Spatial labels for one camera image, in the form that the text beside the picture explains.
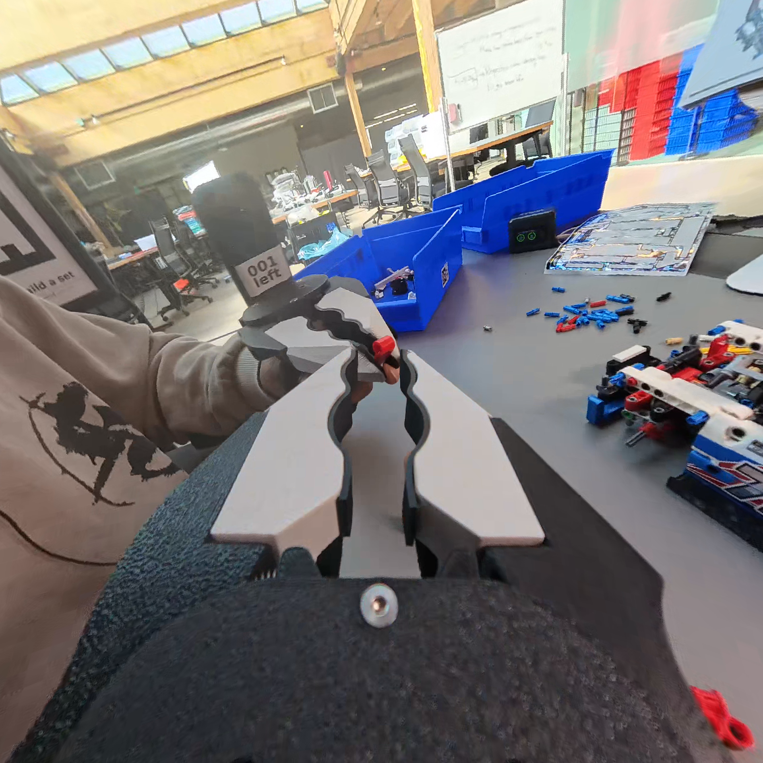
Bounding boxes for toy brick race car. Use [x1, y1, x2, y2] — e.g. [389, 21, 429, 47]
[586, 319, 763, 546]

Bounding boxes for grey brick parts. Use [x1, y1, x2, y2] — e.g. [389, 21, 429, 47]
[372, 265, 416, 300]

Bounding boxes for wall of red blue bins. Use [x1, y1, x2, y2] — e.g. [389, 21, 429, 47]
[596, 45, 763, 163]

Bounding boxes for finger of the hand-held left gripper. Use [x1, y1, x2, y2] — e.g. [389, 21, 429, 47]
[262, 316, 388, 385]
[307, 285, 401, 366]

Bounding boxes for holographic sticker sheet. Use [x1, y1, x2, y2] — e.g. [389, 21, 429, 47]
[544, 203, 716, 277]

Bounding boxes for person's left forearm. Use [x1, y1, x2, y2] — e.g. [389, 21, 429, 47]
[119, 310, 266, 448]

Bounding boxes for person's left hand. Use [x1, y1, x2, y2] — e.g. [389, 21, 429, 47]
[258, 356, 375, 412]

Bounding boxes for cluttered wooden workbench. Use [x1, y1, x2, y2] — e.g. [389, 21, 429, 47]
[271, 170, 361, 224]

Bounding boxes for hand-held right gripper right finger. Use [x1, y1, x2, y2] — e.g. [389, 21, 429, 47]
[399, 349, 546, 549]

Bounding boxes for long wooden table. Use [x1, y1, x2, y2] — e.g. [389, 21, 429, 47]
[444, 119, 555, 180]

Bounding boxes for black box with green lights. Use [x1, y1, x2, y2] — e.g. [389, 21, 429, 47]
[508, 209, 559, 255]

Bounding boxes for black office chair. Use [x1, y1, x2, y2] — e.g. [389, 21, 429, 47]
[365, 149, 413, 226]
[398, 134, 436, 213]
[148, 216, 214, 318]

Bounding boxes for pile of small brick pins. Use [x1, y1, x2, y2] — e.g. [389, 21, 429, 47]
[526, 286, 637, 333]

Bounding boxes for blue labelled storage bin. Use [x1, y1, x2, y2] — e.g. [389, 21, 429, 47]
[294, 205, 465, 333]

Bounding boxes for person's beige hoodie torso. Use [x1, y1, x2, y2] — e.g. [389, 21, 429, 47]
[0, 275, 269, 749]

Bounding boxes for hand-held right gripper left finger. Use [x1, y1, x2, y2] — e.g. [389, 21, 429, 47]
[210, 347, 358, 560]

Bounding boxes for grey desk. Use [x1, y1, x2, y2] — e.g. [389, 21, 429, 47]
[334, 205, 763, 746]

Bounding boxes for framed poster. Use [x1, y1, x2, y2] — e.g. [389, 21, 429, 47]
[0, 134, 101, 308]

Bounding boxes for blue plastic bag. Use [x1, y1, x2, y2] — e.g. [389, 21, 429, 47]
[297, 228, 354, 263]

